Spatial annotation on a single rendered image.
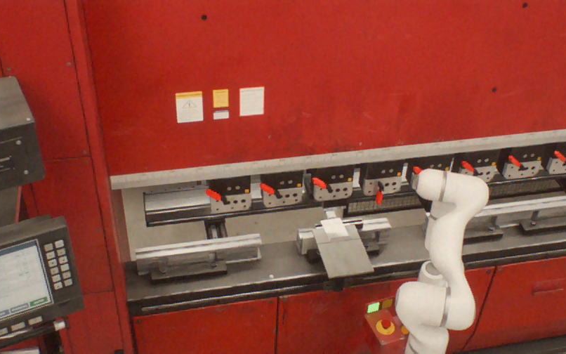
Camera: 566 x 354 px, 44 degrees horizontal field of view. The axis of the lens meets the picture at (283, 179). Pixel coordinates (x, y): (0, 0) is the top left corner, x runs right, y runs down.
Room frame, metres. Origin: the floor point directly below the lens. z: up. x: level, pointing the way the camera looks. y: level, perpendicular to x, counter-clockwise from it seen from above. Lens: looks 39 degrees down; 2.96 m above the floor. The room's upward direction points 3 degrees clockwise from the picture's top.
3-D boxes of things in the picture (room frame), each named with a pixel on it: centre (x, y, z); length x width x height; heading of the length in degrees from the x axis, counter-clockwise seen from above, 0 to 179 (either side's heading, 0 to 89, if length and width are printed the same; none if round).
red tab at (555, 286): (2.20, -1.24, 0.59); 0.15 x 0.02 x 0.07; 104
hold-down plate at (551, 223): (2.30, -1.20, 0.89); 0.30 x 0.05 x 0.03; 104
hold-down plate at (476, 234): (2.20, -0.81, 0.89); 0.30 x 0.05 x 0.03; 104
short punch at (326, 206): (2.11, -0.21, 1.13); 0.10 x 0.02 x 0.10; 104
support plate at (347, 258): (1.97, -0.25, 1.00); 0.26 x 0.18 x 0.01; 14
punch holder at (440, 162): (2.20, -0.58, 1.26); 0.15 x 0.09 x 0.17; 104
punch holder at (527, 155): (2.29, -0.96, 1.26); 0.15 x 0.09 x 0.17; 104
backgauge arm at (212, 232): (2.37, 0.32, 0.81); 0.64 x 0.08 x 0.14; 14
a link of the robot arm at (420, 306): (1.39, -0.45, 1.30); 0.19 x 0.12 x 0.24; 79
